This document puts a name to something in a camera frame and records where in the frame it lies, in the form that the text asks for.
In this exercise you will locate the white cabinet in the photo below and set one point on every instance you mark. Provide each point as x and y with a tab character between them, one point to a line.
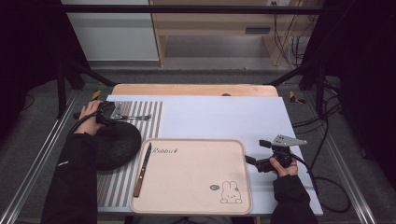
115	37

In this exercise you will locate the black textured plate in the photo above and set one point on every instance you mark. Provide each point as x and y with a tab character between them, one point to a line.
120	144

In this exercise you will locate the white board sheet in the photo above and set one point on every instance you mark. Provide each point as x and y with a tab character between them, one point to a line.
218	118

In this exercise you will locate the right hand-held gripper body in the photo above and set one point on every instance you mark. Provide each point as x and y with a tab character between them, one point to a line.
281	152

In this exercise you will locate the beige tray with rabbit print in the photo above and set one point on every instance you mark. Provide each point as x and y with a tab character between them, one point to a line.
193	180

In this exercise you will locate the black curtain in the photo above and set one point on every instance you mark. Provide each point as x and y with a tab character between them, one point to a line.
28	46
367	62

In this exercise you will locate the person's left hand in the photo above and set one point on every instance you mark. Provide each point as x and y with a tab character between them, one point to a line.
88	119

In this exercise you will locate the grey striped placemat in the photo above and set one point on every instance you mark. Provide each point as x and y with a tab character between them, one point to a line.
146	115

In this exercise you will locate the black horizontal bar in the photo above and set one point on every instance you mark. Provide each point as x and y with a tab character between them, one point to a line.
186	9

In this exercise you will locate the black metal stand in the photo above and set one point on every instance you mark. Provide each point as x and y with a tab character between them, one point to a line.
61	93
320	90

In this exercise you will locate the person's right hand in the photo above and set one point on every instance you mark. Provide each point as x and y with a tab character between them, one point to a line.
287	171

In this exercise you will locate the yellow black tape strip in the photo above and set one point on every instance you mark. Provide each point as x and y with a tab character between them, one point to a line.
293	97
96	95

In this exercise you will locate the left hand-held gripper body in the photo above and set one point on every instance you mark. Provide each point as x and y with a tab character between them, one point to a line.
107	112

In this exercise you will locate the metal floor rail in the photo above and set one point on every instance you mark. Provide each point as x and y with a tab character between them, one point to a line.
348	183
37	161

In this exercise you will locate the wooden shelf unit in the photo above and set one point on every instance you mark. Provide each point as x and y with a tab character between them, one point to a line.
214	23

